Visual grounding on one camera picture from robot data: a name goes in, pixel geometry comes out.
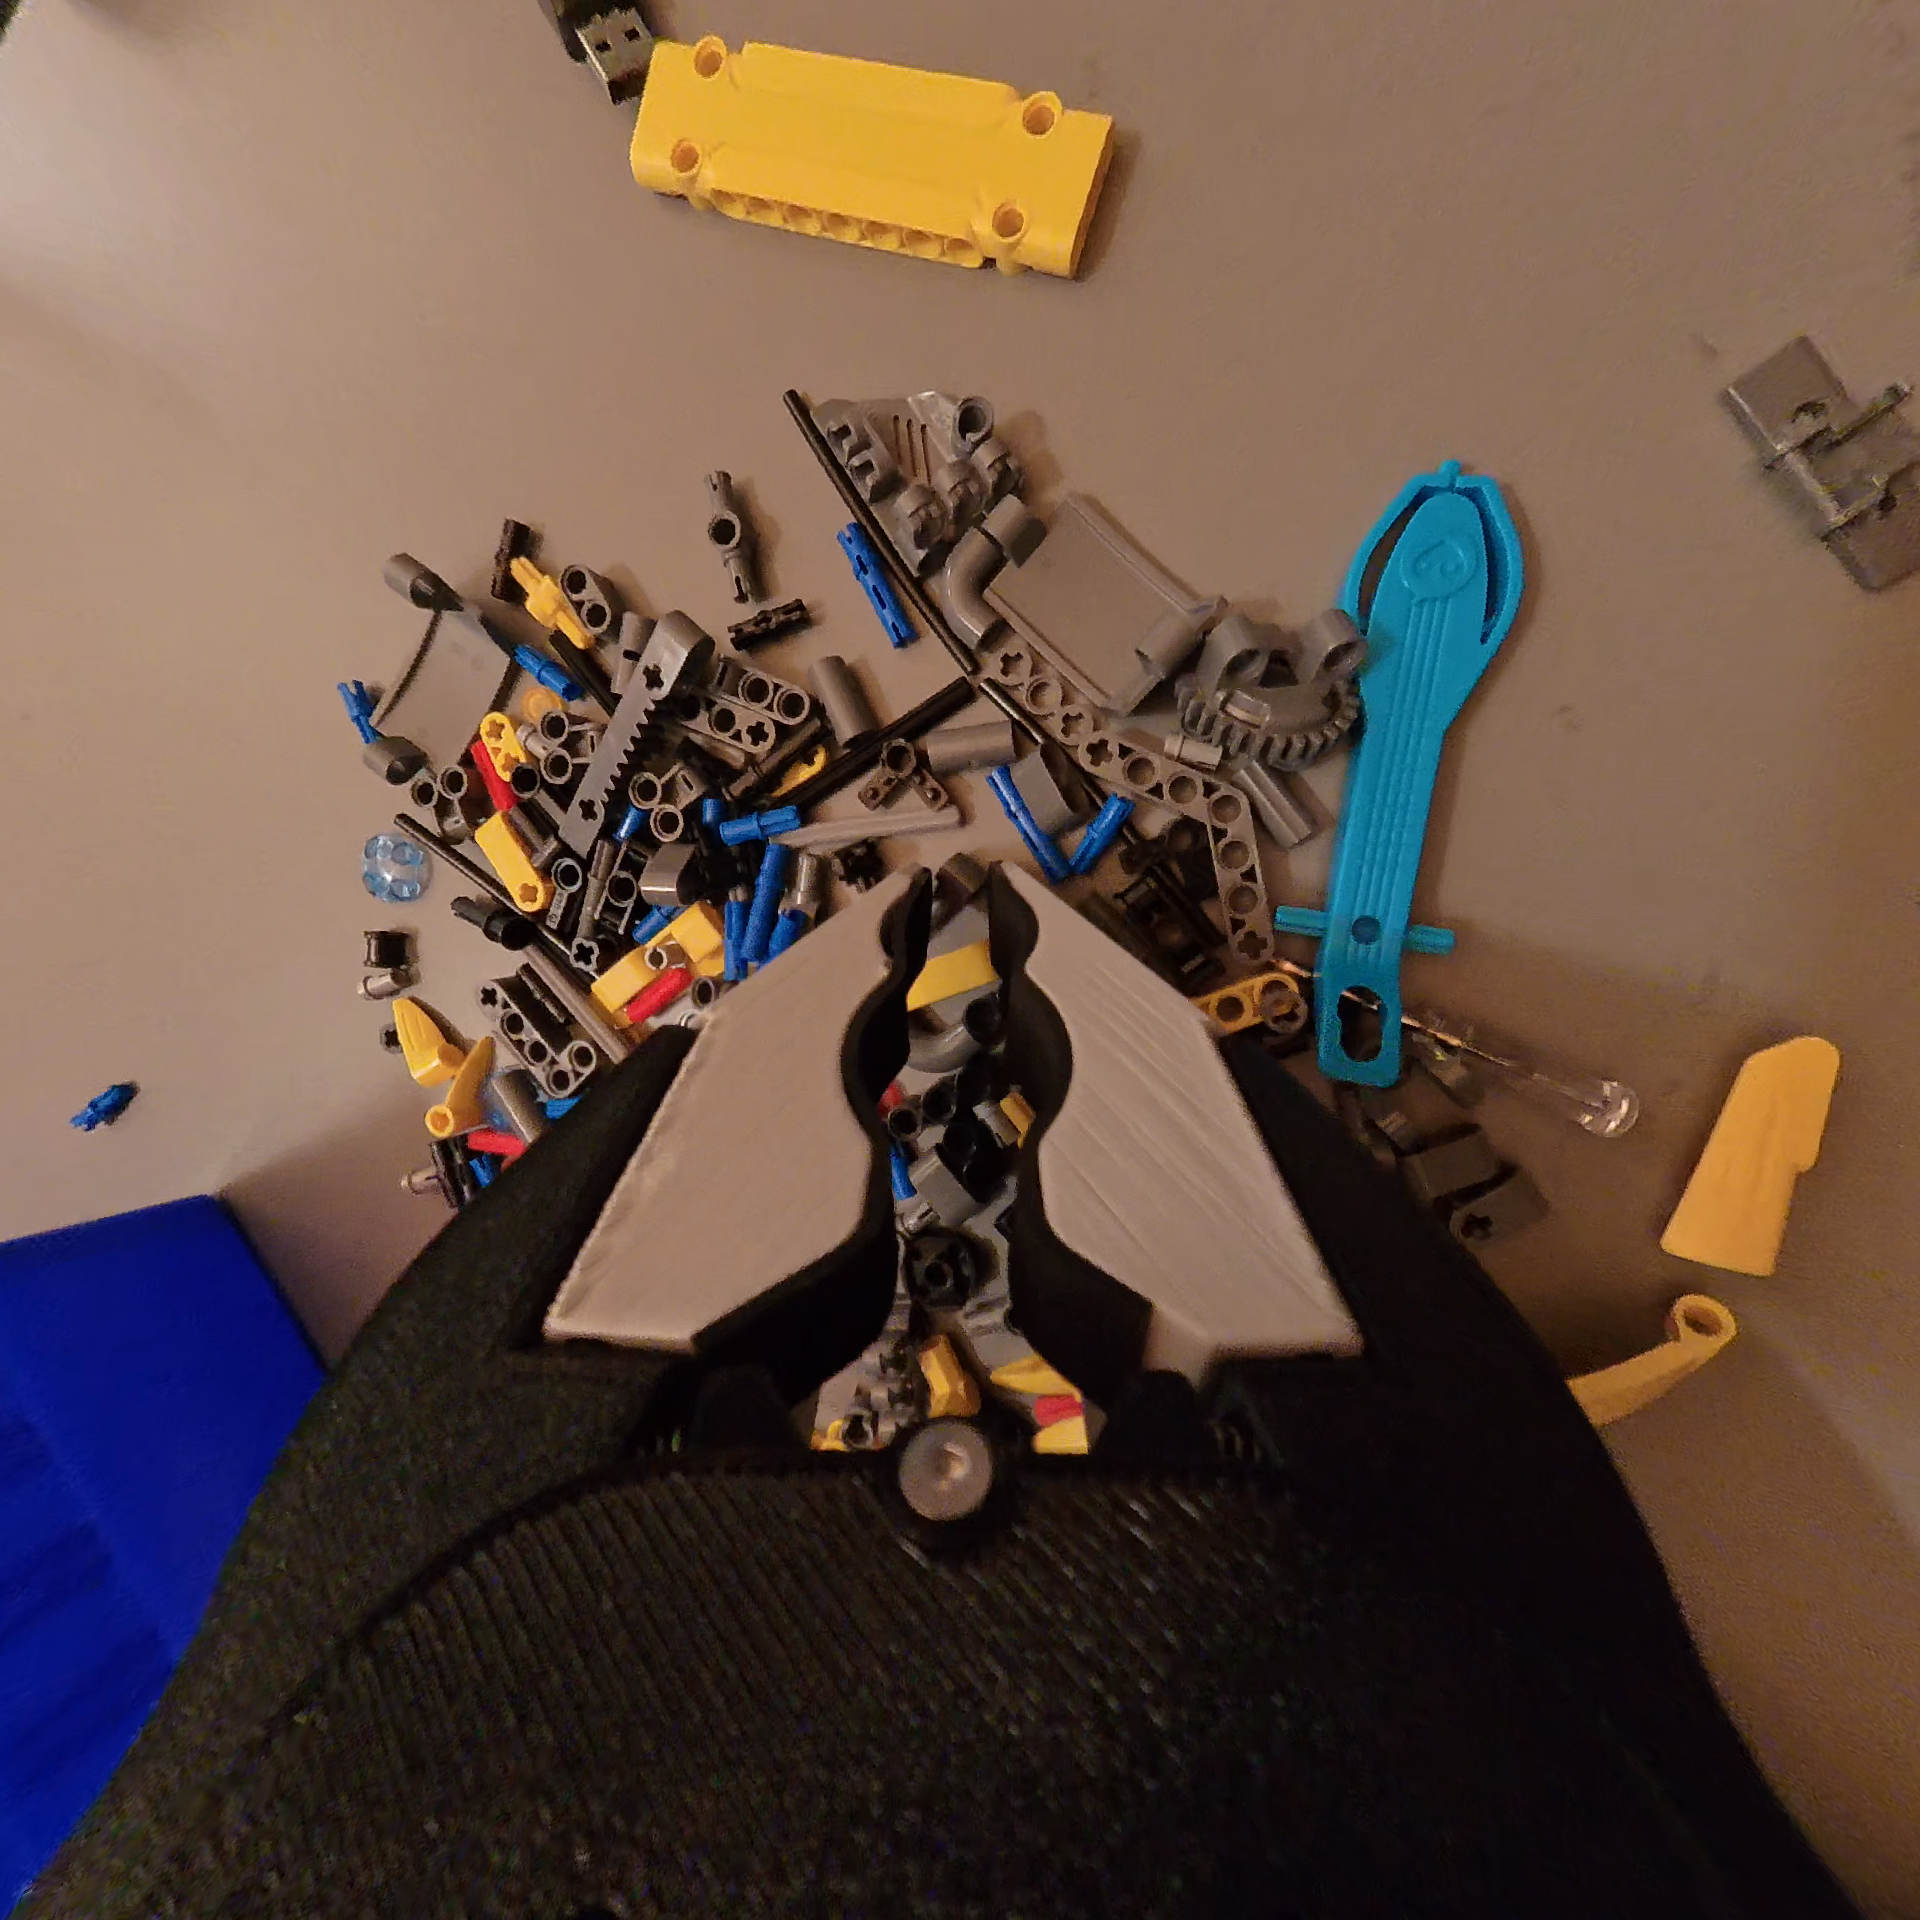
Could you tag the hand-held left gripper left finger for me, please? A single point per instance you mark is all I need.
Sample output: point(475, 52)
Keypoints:
point(722, 1184)

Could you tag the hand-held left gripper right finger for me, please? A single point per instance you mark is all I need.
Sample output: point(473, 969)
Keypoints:
point(1185, 1170)

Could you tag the pile of small toy pieces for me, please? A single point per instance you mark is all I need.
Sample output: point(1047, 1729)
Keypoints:
point(645, 720)

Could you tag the grey toy track link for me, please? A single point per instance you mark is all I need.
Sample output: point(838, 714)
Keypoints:
point(1822, 458)

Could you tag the clear toy rod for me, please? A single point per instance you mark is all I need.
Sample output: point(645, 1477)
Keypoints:
point(1561, 1094)

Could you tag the teal brick separator tool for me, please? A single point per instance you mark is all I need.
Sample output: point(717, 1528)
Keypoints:
point(1396, 780)

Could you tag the clear blue round plate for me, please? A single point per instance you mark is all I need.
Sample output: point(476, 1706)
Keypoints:
point(399, 868)

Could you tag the yellow curved toy piece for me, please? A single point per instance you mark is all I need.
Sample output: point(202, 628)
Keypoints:
point(1651, 1365)

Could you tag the yellow wedge toy piece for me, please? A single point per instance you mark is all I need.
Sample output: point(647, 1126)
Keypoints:
point(1757, 1162)

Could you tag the short blue toy pin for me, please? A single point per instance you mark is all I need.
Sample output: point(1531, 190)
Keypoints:
point(101, 1106)

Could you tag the blue plastic bin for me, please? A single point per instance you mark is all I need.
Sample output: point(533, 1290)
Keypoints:
point(107, 1471)

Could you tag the yellow toy brick panel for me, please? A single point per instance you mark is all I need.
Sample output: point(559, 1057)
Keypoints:
point(869, 142)

